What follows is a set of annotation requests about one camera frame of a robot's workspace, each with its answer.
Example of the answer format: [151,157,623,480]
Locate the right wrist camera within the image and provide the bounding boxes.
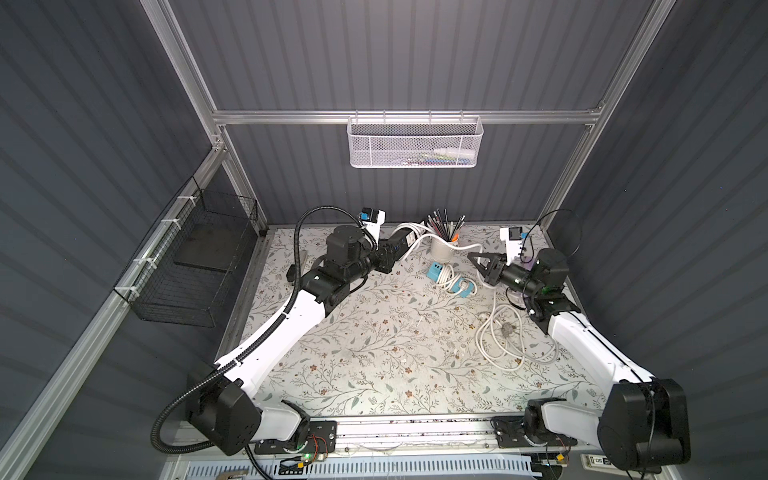
[500,226,527,265]

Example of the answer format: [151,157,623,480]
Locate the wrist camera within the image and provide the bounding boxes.
[359,207,386,244]
[500,226,527,265]

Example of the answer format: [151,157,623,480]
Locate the markers in white basket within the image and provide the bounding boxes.
[397,147,477,167]

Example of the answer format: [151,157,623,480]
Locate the black corrugated cable hose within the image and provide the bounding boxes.
[149,205,367,480]

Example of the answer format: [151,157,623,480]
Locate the bundle of pens and pencils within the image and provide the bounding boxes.
[426,209,466,243]

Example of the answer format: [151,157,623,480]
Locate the black power strip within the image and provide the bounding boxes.
[387,228,418,261]

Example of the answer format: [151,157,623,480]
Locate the white slotted cable duct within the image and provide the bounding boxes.
[160,453,542,479]

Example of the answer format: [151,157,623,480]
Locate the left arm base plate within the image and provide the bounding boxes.
[251,420,338,455]

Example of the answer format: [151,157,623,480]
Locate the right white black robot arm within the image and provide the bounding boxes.
[468,248,691,472]

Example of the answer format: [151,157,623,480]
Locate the white cord of purple strip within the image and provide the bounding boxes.
[475,287,562,372]

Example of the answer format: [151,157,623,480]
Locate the white pen cup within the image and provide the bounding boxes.
[430,234,459,264]

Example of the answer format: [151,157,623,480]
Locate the purple power strip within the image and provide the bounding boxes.
[519,249,535,270]

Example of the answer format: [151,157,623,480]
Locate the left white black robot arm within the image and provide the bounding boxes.
[187,225,417,455]

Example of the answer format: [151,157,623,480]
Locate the white cord of black strip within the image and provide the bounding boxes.
[388,221,517,337]

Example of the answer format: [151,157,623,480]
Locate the white label device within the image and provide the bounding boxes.
[580,454,614,472]

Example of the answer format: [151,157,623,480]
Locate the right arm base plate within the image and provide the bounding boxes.
[490,415,578,449]

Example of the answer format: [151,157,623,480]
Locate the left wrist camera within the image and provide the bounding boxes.
[359,207,386,244]

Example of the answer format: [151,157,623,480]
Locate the black wire basket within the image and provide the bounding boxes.
[114,184,261,328]

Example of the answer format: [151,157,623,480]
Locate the floral table mat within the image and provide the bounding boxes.
[259,242,605,416]

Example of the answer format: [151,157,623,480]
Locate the white cord of teal strip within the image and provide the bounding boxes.
[433,263,478,300]

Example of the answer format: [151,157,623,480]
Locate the white wire mesh basket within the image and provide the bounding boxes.
[346,115,484,169]

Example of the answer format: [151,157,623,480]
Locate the beige black stapler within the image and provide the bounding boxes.
[286,250,308,285]

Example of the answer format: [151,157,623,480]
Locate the teal power strip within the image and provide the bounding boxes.
[426,262,476,298]

